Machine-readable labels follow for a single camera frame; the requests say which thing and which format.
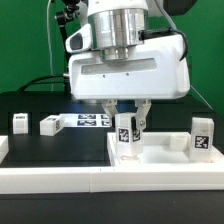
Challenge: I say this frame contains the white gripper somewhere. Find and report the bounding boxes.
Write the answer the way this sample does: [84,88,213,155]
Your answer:
[69,35,190,130]

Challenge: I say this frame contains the white square table top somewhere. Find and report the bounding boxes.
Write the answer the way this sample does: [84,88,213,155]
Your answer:
[107,132,224,166]

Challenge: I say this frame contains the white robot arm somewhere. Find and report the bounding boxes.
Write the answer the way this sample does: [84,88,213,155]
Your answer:
[66,0,190,130]

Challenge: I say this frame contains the white base tag plate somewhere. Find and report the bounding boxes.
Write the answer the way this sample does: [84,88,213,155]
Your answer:
[61,113,110,127]

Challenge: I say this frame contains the white U-shaped obstacle fence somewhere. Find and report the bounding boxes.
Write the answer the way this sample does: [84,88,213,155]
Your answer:
[0,134,224,195]

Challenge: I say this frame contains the black cables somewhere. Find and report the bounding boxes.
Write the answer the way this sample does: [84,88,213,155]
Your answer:
[18,73,73,93]

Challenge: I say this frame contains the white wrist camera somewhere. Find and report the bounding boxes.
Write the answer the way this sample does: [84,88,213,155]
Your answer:
[65,24,92,53]

